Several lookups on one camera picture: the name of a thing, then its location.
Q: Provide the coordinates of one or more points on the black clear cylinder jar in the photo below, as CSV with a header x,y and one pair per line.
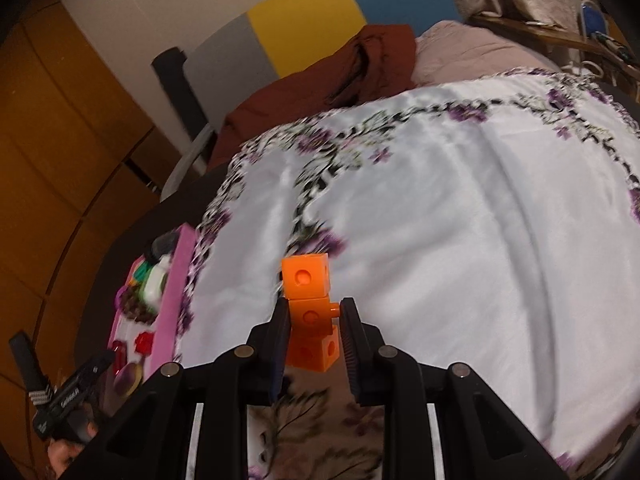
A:
x,y
161,246

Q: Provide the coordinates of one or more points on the person's hand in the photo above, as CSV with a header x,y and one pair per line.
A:
x,y
61,453

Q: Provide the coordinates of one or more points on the blue folding chair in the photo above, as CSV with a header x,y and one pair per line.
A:
x,y
591,19

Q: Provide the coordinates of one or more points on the pink shallow box tray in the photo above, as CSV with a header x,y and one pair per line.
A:
x,y
165,326

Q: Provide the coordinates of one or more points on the orange linked cubes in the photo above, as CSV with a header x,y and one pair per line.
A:
x,y
314,344

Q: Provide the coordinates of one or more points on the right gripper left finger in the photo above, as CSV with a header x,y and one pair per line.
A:
x,y
191,422

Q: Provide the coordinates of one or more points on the wooden side table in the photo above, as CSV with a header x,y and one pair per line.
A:
x,y
553,41

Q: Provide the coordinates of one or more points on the green white dispenser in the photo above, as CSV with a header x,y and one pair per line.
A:
x,y
153,287

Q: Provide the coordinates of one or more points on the pink quilted blanket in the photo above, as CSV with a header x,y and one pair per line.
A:
x,y
450,51

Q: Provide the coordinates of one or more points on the teal plastic spool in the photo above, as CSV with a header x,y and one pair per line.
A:
x,y
141,272

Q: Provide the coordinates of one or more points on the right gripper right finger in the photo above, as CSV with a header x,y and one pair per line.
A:
x,y
431,412

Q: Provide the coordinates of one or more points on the red puzzle piece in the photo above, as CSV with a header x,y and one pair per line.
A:
x,y
143,343

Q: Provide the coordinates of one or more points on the white floral embroidered tablecloth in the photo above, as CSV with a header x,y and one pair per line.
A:
x,y
492,221

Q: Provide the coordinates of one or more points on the rust red jacket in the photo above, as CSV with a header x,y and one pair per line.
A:
x,y
375,64

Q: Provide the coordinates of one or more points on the red lipstick tube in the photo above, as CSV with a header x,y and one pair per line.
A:
x,y
120,350

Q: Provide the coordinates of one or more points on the grey yellow blue chair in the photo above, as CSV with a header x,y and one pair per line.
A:
x,y
274,39

